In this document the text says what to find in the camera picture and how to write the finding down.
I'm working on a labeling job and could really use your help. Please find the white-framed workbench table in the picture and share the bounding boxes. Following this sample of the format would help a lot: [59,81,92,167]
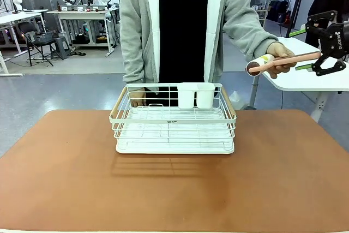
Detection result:
[46,8,118,57]

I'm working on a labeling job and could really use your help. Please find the person's left forearm grey sleeve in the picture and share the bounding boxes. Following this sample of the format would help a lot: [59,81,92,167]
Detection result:
[222,6,279,54]

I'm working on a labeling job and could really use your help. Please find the person's right forearm grey sleeve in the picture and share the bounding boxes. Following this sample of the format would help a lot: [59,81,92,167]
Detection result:
[120,22,160,84]

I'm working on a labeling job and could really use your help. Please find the white round-cornered side table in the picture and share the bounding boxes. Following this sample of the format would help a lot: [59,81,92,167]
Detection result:
[252,36,349,123]

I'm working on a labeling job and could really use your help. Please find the white plastic cutlery holder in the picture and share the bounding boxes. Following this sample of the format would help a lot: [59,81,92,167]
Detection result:
[177,82,216,109]

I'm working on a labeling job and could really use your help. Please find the pink handled lint roller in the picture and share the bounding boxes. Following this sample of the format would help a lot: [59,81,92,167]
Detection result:
[245,51,323,77]

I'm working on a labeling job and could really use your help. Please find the person's left hand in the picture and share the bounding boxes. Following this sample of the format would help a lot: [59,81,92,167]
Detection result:
[266,41,297,80]

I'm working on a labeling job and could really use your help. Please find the black backpack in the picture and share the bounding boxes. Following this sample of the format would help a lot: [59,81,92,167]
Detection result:
[268,0,290,23]

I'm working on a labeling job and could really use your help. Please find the black folding chair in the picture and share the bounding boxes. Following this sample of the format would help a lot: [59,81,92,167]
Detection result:
[17,21,55,68]

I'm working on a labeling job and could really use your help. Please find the white desk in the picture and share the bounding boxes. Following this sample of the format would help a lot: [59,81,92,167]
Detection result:
[0,9,49,77]

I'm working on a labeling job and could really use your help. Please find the person torso grey hoodie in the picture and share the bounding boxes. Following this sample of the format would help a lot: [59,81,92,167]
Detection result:
[119,0,258,107]

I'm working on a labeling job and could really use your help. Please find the black tripod pole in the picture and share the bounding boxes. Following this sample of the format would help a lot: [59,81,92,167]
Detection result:
[292,0,308,39]

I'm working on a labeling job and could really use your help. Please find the black crate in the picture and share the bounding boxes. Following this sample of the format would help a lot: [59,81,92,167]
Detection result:
[34,32,53,44]

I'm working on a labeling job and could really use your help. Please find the grey plastic stool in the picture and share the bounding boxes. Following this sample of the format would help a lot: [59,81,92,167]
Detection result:
[52,36,73,61]

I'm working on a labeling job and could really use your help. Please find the white wire dish rack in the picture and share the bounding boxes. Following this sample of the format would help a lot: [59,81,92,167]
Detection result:
[109,82,237,154]

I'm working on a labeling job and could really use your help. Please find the person's right hand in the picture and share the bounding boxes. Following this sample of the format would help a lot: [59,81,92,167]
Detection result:
[130,87,147,107]

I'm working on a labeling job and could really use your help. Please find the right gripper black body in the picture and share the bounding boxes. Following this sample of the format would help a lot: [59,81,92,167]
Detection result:
[319,22,349,59]

